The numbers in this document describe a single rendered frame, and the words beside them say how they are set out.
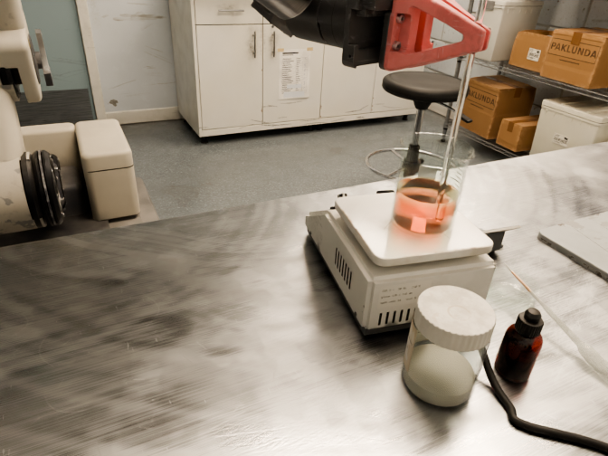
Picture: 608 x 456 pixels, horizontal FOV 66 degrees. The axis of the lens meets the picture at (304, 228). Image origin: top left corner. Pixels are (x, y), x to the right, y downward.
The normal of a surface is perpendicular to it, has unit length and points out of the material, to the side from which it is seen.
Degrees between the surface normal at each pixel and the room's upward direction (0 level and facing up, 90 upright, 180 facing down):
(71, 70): 90
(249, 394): 0
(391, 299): 90
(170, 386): 0
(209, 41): 90
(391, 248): 0
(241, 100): 90
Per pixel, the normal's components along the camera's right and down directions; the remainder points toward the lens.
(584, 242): 0.05, -0.86
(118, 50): 0.44, 0.47
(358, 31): 0.67, 0.41
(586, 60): -0.92, 0.15
